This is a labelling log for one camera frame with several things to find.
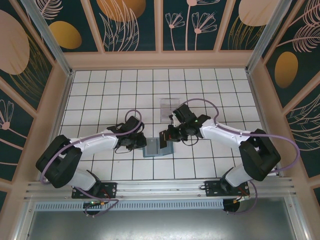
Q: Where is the grey slotted cable duct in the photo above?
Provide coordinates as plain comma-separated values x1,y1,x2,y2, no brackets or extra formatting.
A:
34,199,225,211

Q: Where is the grey metal sheet panel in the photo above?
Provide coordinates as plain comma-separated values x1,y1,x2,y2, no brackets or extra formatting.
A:
24,197,308,240

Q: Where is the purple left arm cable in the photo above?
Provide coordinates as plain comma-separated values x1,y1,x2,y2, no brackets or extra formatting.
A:
39,109,145,218

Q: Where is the aluminium table side rail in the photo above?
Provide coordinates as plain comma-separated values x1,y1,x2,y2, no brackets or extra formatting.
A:
246,69,285,177
46,71,75,181

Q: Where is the blue card holder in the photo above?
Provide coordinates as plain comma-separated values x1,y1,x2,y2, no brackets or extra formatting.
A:
142,136,175,158

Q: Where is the clear acrylic tray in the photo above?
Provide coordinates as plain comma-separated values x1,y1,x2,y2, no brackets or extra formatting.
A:
159,97,181,123

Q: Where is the aluminium corner post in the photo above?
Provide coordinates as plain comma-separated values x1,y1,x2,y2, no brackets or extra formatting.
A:
245,0,287,74
19,0,74,77

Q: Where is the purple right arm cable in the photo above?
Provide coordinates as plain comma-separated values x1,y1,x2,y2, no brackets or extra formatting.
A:
174,98,300,216

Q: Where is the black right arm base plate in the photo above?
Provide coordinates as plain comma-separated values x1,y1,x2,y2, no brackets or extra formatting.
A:
204,180,250,198

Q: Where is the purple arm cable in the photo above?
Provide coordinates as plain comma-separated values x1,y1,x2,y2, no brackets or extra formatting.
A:
39,109,145,218
174,98,300,216

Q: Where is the black credit card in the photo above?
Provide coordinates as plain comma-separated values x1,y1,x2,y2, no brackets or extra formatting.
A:
159,130,169,150

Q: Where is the aluminium mounting rail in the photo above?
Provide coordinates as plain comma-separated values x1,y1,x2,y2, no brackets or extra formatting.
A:
24,176,300,200

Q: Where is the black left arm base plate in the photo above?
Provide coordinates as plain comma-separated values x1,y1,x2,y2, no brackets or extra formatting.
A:
71,182,118,200

